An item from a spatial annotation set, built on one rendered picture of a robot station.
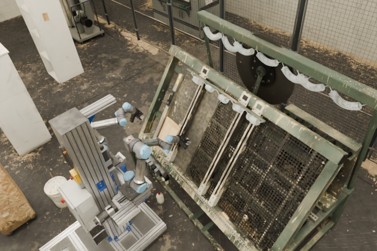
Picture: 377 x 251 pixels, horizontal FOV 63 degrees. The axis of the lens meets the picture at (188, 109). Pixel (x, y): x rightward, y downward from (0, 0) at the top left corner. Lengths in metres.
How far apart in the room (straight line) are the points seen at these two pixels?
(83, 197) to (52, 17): 4.17
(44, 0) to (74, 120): 4.01
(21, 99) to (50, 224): 1.86
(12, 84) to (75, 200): 2.40
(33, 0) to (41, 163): 2.88
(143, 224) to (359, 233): 2.64
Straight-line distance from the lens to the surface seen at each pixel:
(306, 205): 2.73
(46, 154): 5.59
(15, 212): 4.59
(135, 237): 3.98
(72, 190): 3.29
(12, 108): 5.22
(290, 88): 3.17
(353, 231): 4.50
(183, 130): 3.44
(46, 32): 6.60
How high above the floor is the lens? 3.72
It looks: 41 degrees down
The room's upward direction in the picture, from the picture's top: 5 degrees counter-clockwise
